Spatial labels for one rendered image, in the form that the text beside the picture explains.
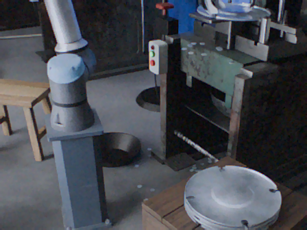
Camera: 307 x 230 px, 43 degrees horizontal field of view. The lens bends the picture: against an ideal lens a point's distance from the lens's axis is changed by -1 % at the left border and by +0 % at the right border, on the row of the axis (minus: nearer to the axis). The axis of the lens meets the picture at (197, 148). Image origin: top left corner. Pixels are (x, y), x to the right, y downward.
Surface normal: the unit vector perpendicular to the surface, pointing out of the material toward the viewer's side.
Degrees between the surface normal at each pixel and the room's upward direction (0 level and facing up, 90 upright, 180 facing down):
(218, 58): 90
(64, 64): 8
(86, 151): 90
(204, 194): 0
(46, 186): 0
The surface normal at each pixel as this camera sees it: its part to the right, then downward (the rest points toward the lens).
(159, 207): 0.04, -0.85
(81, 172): 0.36, 0.50
